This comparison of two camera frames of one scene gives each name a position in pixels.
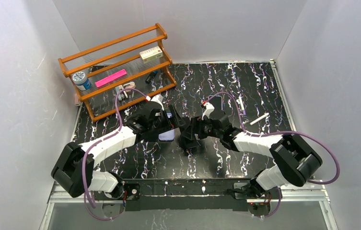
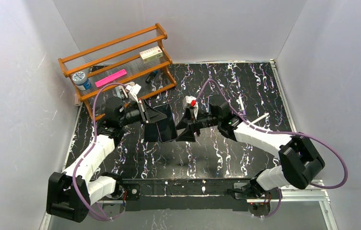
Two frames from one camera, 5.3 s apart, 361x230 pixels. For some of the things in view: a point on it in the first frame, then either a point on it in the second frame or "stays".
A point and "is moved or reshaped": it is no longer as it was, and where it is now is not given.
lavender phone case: [168, 135] is moved or reshaped
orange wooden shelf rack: [127, 69] stays
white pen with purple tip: [241, 104] stays
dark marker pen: [151, 77] stays
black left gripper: [172, 117] -> [145, 112]
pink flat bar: [110, 78] stays
